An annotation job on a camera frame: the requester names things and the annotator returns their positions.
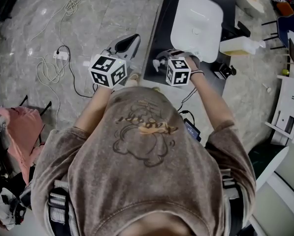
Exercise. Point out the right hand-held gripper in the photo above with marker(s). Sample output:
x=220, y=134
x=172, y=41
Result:
x=178, y=71

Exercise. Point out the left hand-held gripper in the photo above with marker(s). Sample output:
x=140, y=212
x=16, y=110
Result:
x=107, y=70

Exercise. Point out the clear yellowish pump bottle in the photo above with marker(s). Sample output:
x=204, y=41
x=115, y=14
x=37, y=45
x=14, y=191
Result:
x=238, y=47

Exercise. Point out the person's left forearm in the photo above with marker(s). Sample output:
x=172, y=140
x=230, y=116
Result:
x=95, y=107

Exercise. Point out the person's right forearm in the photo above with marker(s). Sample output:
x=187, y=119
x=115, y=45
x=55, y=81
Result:
x=210, y=99

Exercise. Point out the white pump dispenser bottle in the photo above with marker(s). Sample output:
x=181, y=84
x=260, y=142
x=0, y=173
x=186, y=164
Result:
x=157, y=64

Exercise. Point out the black wrist band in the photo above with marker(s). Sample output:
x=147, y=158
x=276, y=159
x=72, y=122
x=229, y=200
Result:
x=198, y=72

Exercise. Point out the beige shoe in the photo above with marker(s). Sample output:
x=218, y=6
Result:
x=135, y=79

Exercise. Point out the black sink cabinet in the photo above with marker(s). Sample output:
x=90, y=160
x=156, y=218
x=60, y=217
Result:
x=165, y=21

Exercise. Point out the small black dispenser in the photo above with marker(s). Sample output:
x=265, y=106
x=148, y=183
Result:
x=223, y=70

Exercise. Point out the white sink basin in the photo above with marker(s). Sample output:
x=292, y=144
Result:
x=198, y=21

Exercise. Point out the black box with blue label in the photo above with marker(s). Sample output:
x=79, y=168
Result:
x=192, y=129

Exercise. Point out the white power strip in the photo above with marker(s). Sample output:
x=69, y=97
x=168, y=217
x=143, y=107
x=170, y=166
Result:
x=60, y=54

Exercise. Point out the small white peg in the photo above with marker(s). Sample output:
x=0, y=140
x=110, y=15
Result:
x=268, y=88

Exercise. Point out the green ball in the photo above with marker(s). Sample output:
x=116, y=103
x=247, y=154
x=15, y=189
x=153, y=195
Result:
x=285, y=72

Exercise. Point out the brown printed t-shirt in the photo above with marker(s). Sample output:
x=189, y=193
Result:
x=137, y=176

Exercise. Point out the white cabinet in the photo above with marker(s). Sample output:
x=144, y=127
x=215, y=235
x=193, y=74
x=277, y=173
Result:
x=288, y=107

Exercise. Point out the blue chair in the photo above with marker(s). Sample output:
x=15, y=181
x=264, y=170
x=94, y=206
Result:
x=288, y=26

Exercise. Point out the dark green mat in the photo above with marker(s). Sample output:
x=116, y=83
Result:
x=262, y=158

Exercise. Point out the orange cushion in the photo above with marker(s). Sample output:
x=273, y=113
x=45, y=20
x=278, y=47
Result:
x=284, y=8

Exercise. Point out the pink cloth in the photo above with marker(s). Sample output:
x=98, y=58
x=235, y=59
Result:
x=21, y=131

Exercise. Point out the white round table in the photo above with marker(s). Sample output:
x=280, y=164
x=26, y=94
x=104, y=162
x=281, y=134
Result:
x=277, y=193

